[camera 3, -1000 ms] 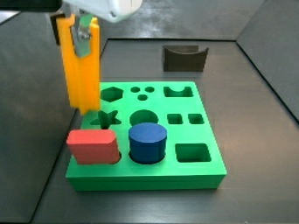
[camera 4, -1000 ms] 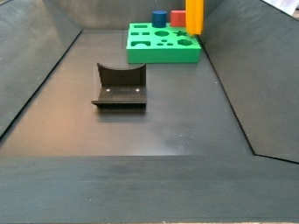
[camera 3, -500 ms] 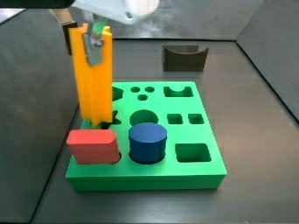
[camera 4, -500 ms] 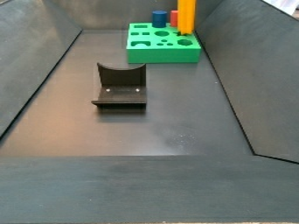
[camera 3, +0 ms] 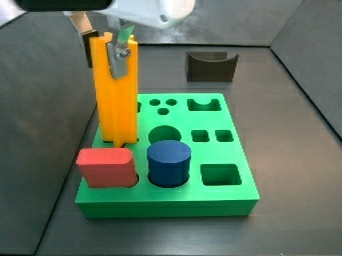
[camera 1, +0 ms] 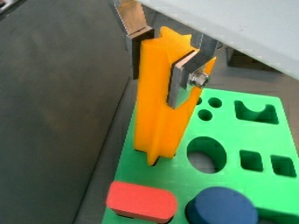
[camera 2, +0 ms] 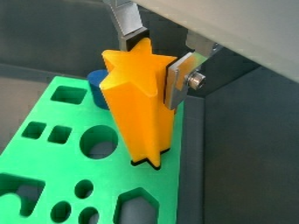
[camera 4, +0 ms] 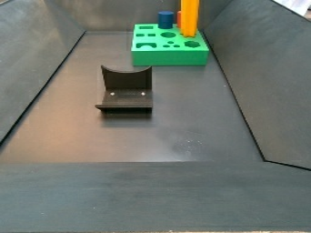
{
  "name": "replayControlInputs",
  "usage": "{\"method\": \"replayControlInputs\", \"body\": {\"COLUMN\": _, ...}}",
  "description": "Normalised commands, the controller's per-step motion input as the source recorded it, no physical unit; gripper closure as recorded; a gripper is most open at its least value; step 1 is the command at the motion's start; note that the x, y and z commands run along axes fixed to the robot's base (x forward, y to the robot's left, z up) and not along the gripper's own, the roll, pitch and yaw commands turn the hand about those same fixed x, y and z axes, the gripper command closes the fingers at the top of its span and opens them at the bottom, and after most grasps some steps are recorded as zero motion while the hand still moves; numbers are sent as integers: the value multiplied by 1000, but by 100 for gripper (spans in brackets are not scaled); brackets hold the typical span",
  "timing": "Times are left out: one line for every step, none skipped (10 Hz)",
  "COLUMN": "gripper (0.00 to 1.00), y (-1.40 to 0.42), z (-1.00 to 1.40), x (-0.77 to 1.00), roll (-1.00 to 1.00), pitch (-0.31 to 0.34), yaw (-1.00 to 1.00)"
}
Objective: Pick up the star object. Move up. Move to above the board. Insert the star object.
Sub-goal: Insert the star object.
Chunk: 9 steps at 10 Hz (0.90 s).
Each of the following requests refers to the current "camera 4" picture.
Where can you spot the blue cylinder block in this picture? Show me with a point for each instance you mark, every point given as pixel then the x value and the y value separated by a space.
pixel 165 19

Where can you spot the red rounded block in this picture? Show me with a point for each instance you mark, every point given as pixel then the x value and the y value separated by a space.
pixel 179 19

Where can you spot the black curved holder block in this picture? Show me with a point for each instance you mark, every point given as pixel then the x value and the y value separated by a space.
pixel 127 89

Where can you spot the yellow star-shaped peg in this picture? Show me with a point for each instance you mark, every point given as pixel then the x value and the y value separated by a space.
pixel 190 10

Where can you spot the green shape sorting board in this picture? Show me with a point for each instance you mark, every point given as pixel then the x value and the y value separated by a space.
pixel 163 47

